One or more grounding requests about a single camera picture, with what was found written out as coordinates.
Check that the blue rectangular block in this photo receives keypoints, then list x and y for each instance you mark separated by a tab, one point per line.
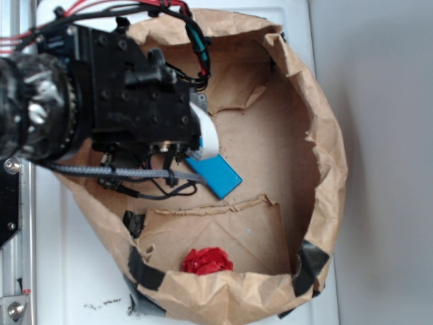
220	177

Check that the black corner bracket plate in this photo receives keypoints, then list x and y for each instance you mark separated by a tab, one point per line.
10	199

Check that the brown paper bag bin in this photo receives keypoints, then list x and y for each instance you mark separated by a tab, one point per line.
279	226

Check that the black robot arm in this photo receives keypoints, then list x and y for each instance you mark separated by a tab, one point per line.
85	83

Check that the silver corner bracket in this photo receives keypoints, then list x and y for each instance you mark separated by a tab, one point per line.
13	309

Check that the red crumpled paper ball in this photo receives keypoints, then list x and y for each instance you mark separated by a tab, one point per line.
206	261

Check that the aluminium frame rail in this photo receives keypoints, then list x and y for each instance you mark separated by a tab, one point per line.
18	266

